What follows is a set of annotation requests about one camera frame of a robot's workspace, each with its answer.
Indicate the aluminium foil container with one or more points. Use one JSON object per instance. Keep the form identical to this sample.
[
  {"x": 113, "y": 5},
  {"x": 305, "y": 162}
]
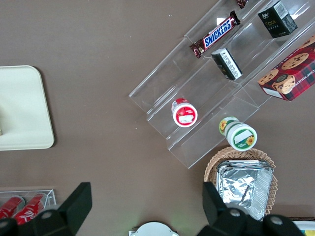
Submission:
[{"x": 241, "y": 189}]

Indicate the red tartan cookie box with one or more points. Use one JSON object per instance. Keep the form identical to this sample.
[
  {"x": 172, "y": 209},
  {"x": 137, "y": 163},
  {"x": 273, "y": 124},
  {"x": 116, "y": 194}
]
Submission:
[{"x": 290, "y": 73}]

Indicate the red cola bottle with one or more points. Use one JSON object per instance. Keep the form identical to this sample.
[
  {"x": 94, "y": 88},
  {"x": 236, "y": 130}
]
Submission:
[
  {"x": 30, "y": 209},
  {"x": 8, "y": 207}
]

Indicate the red lid yogurt cup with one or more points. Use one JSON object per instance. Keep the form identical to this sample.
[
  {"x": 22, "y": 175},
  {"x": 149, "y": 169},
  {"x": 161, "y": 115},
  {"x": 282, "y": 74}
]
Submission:
[{"x": 184, "y": 115}]

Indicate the small black carton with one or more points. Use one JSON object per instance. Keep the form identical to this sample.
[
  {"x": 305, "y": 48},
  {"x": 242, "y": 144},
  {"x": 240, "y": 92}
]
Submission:
[
  {"x": 275, "y": 22},
  {"x": 227, "y": 64}
]

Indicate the green lid yogurt cup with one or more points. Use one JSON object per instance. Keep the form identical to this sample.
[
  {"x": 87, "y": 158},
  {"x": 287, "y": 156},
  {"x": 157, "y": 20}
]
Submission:
[{"x": 241, "y": 136}]

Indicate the white rectangular snack bin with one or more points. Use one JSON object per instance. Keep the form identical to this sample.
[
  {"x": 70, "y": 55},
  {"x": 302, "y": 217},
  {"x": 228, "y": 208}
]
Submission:
[{"x": 305, "y": 225}]

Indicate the cream plastic tray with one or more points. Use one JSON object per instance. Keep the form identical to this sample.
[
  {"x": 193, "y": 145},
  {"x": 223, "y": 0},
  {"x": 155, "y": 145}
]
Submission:
[{"x": 22, "y": 110}]

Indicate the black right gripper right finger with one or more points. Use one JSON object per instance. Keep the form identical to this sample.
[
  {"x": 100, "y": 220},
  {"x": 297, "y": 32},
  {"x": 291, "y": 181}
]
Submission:
[{"x": 224, "y": 223}]

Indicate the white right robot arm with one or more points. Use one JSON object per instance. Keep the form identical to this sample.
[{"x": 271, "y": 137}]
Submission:
[{"x": 153, "y": 231}]

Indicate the clear acrylic bottle rack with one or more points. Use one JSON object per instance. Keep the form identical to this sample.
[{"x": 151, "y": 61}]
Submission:
[{"x": 50, "y": 196}]

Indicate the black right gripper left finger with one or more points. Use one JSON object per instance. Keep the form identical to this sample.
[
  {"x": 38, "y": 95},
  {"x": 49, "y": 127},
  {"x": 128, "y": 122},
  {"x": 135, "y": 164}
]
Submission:
[{"x": 64, "y": 221}]

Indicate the light tan wicker basket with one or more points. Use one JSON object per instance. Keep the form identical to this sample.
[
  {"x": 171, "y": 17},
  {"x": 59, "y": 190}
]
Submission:
[{"x": 214, "y": 162}]

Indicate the Snickers chocolate bar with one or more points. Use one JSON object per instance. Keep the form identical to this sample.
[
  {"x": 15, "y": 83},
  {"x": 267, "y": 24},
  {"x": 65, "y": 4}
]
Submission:
[
  {"x": 242, "y": 3},
  {"x": 216, "y": 33}
]

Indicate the clear acrylic stepped shelf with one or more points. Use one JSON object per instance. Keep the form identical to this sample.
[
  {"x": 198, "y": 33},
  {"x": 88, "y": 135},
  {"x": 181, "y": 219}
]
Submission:
[{"x": 197, "y": 81}]

